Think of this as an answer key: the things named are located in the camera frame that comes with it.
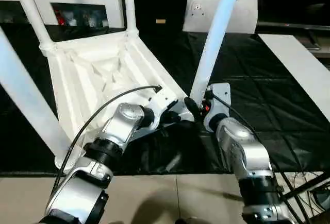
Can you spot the black stand leg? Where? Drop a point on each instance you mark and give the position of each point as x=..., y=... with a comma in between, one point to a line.
x=304, y=186

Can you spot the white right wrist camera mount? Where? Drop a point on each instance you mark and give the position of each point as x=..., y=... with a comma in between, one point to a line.
x=221, y=95

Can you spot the white flat board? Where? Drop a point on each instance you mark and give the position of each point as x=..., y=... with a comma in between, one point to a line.
x=296, y=61

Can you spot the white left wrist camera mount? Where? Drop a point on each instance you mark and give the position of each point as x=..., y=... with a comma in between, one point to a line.
x=162, y=100

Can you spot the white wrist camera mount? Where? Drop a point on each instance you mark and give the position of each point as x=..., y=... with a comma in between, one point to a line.
x=221, y=95
x=162, y=100

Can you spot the dark low tv bench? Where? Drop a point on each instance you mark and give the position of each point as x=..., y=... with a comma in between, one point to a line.
x=319, y=41

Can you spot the grey stand base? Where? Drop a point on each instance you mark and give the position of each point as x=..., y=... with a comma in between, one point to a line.
x=323, y=198

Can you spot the small tan label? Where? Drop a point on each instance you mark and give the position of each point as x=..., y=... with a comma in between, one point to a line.
x=160, y=21

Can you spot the black table mat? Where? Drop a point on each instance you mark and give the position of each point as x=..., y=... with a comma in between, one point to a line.
x=257, y=79

